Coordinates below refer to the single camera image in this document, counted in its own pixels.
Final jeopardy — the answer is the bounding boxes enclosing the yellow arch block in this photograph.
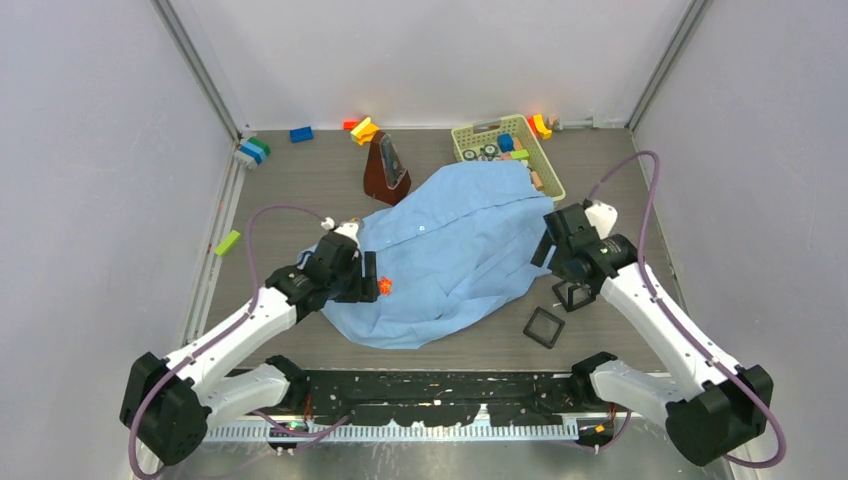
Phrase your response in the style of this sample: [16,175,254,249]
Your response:
[531,114,553,140]

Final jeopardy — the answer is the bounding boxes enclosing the brown wooden metronome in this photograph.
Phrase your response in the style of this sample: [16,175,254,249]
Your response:
[363,131,411,206]

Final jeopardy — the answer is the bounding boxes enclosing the blue block in basket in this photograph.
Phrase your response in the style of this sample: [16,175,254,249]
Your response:
[497,133,515,152]

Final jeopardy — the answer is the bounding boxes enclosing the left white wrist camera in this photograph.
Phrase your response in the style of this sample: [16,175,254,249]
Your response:
[321,217,364,245]

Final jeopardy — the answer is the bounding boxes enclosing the green block in basket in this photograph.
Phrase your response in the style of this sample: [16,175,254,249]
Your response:
[507,149,530,161]

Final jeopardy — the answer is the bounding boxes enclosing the yellow-green plastic basket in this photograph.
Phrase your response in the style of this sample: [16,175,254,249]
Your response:
[451,114,566,203]

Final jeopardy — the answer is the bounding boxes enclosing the lime green block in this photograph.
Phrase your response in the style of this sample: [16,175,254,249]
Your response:
[213,230,241,257]

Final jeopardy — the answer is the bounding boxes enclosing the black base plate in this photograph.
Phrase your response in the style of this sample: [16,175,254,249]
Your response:
[268,370,624,427]

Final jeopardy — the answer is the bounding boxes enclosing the yellow toy block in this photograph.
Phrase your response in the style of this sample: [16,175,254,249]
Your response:
[350,117,380,146]

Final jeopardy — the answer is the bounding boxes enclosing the black square frame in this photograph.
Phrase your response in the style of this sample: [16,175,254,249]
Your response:
[552,281,597,312]
[522,307,566,350]

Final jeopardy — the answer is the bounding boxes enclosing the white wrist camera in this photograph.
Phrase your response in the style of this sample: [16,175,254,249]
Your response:
[321,217,364,245]
[583,199,619,239]

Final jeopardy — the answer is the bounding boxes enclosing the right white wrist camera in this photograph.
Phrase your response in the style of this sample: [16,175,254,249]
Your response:
[583,199,619,239]

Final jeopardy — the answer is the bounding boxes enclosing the light blue shirt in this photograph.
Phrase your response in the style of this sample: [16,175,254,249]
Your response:
[322,161,554,349]

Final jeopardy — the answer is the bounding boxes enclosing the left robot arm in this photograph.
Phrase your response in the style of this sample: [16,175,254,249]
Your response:
[119,221,379,466]

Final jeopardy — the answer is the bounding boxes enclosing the orange brooch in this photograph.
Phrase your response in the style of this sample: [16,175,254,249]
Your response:
[377,277,392,296]

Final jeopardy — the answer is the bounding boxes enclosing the stacked blue green bricks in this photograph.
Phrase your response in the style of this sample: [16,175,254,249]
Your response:
[233,137,271,170]

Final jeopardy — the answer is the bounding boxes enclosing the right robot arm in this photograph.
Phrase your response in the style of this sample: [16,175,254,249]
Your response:
[531,200,774,466]

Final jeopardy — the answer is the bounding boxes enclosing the blue toy brick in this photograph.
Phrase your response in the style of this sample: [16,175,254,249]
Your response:
[289,126,314,143]

